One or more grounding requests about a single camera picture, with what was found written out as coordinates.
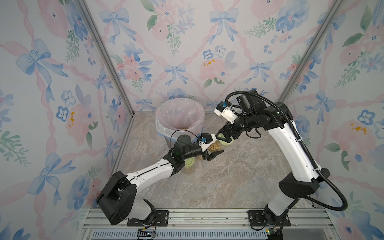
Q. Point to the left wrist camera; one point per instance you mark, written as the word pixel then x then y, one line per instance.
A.
pixel 206 140

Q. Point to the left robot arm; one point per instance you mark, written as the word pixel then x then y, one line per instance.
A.
pixel 117 200

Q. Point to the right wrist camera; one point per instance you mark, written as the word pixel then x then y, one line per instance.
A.
pixel 226 111

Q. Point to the light green jar lid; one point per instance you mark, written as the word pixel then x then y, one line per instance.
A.
pixel 224 141

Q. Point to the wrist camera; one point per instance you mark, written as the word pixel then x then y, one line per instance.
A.
pixel 206 140
pixel 226 111

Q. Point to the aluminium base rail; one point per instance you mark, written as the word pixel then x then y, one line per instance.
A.
pixel 213 224

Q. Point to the green lid jar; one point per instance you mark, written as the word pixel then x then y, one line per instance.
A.
pixel 215 147
pixel 189 166

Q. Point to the right aluminium corner post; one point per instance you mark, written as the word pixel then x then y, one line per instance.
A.
pixel 321 32

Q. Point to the left aluminium corner post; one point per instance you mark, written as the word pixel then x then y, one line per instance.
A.
pixel 90 24

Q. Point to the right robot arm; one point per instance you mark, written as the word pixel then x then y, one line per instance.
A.
pixel 277 120

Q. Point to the aluminium corner post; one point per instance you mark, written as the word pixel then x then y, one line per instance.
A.
pixel 90 24
pixel 321 32

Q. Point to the grey mesh trash bin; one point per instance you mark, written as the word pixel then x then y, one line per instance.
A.
pixel 171 141

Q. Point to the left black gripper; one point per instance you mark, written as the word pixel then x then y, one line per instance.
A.
pixel 211 156

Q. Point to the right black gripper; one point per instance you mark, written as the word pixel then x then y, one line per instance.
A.
pixel 228 127

